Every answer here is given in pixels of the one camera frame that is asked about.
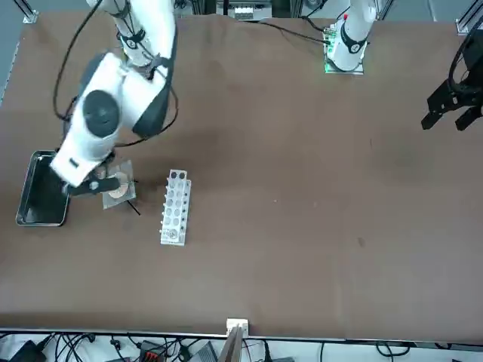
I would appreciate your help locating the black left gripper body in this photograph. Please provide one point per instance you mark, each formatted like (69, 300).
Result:
(474, 79)

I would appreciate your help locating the clear glass test tube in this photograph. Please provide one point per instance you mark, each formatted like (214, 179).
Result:
(172, 234)

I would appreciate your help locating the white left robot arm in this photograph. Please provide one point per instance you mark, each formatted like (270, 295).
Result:
(352, 34)

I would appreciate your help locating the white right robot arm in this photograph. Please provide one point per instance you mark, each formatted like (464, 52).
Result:
(113, 94)

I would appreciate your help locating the steel tray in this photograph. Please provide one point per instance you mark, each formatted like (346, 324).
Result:
(41, 211)

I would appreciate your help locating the white test tube rack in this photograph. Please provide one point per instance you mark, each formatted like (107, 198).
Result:
(174, 188)

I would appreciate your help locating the power strip with red switches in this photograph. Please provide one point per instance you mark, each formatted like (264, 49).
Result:
(151, 354)

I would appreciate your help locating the large black power adapter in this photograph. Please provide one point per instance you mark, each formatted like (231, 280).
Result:
(26, 352)

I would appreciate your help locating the white power strip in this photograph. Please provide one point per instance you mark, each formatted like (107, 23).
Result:
(243, 13)

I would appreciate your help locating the white side table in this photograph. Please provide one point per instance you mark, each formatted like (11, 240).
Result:
(434, 354)

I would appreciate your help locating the aluminium frame post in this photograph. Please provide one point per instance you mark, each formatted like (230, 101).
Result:
(30, 17)
(463, 26)

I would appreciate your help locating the aluminium camera mount post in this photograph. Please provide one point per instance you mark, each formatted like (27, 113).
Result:
(237, 339)

